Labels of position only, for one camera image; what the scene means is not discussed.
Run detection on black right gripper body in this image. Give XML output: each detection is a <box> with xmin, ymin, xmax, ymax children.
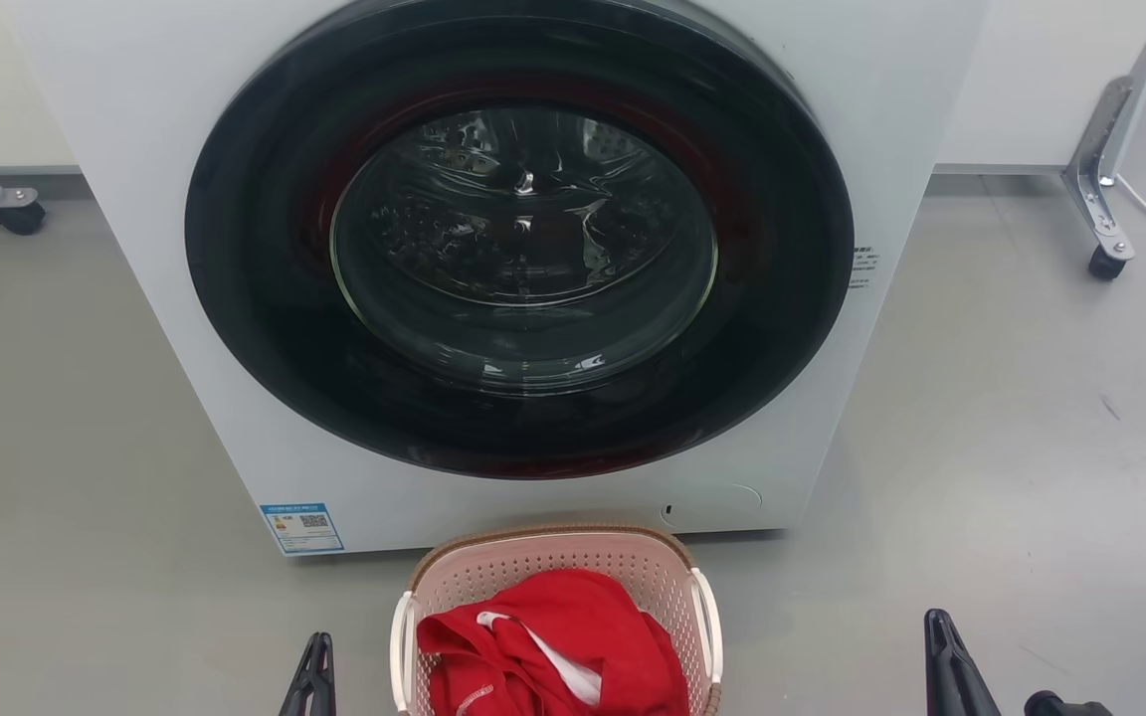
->
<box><xmin>1026</xmin><ymin>691</ymin><xmax>1116</xmax><ymax>716</ymax></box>

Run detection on round black washer door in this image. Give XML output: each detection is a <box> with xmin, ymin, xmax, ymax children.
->
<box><xmin>185</xmin><ymin>0</ymin><xmax>855</xmax><ymax>480</ymax></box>

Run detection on pink perforated laundry basket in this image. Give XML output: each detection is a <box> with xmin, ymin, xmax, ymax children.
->
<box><xmin>389</xmin><ymin>525</ymin><xmax>725</xmax><ymax>716</ymax></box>

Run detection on red garment with white trim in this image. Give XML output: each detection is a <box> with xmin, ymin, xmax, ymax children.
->
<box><xmin>417</xmin><ymin>568</ymin><xmax>690</xmax><ymax>716</ymax></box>

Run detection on white front-load washing machine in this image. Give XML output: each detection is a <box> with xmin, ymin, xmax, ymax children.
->
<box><xmin>1</xmin><ymin>0</ymin><xmax>992</xmax><ymax>558</ymax></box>

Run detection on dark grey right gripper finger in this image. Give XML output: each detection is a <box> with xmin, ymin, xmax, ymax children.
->
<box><xmin>924</xmin><ymin>609</ymin><xmax>1002</xmax><ymax>716</ymax></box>

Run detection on blue energy label sticker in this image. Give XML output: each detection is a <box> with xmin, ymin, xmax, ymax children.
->
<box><xmin>260</xmin><ymin>502</ymin><xmax>345</xmax><ymax>555</ymax></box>

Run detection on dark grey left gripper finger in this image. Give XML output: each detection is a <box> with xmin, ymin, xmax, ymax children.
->
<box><xmin>280</xmin><ymin>632</ymin><xmax>336</xmax><ymax>716</ymax></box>

